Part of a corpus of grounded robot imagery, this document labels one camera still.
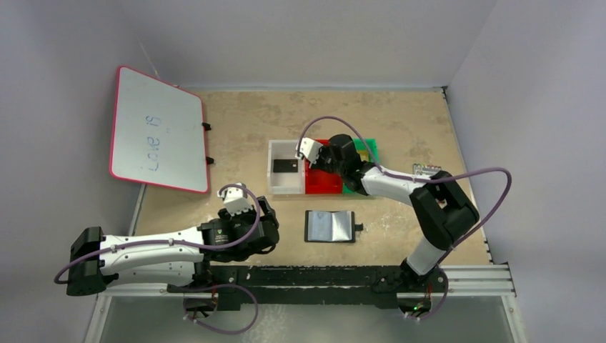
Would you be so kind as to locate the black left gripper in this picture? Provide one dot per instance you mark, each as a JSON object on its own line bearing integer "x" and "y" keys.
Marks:
{"x": 261, "y": 208}

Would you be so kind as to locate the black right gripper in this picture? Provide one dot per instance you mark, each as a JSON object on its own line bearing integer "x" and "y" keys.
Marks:
{"x": 320, "y": 161}

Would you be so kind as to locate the black leather card holder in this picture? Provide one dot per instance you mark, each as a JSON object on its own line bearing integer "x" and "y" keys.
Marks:
{"x": 331, "y": 227}

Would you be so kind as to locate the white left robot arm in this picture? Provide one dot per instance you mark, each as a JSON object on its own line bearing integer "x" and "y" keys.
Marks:
{"x": 179, "y": 259}

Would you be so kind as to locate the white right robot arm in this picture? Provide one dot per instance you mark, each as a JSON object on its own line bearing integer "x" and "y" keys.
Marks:
{"x": 443, "y": 210}

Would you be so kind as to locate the gold credit card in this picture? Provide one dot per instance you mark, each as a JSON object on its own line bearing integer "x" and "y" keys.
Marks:
{"x": 364, "y": 156}

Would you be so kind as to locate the black credit card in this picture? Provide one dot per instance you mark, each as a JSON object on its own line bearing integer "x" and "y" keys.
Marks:
{"x": 285, "y": 166}

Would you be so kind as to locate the green plastic bin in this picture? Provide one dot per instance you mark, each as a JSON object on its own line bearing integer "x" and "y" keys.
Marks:
{"x": 371, "y": 143}

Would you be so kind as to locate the red plastic bin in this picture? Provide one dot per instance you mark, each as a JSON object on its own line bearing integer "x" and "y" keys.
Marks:
{"x": 320, "y": 182}

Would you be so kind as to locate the white plastic bin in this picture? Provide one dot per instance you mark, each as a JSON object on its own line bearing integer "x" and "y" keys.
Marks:
{"x": 284, "y": 183}

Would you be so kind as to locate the pack of coloured markers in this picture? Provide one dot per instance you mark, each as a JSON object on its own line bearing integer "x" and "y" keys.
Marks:
{"x": 425, "y": 170}

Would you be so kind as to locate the pink framed whiteboard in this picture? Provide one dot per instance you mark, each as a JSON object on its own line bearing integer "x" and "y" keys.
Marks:
{"x": 158, "y": 136}

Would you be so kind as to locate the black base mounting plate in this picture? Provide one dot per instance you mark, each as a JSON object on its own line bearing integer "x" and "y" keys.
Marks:
{"x": 379, "y": 286}

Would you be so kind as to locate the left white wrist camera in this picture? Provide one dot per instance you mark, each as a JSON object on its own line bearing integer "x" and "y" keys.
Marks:
{"x": 235, "y": 199}

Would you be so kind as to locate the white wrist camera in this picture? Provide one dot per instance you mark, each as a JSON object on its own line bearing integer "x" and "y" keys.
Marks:
{"x": 235, "y": 199}
{"x": 308, "y": 150}

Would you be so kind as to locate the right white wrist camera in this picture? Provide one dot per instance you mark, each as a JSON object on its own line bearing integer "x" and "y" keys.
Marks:
{"x": 308, "y": 150}

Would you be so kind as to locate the aluminium rail frame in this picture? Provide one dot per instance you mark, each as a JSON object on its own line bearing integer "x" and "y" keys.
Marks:
{"x": 479, "y": 305}

